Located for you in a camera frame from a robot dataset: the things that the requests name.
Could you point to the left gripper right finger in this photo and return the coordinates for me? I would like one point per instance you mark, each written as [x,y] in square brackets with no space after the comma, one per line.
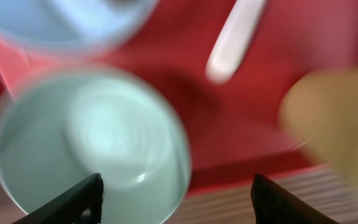
[274,205]

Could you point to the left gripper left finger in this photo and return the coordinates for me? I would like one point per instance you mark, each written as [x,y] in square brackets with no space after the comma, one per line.
[80,204]

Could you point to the mint green bowl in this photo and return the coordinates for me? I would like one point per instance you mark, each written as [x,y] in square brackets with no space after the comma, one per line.
[59,131]

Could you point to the red serving tray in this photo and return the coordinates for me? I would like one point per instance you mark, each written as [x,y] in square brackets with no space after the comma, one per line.
[233,128]

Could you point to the yellow plastic cup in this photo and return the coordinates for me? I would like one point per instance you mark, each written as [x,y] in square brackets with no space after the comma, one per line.
[321,110]

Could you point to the light blue bowl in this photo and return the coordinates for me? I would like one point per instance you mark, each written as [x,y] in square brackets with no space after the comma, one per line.
[72,28]

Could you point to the white plastic spoon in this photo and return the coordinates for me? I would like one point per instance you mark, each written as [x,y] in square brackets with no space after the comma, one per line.
[233,40]

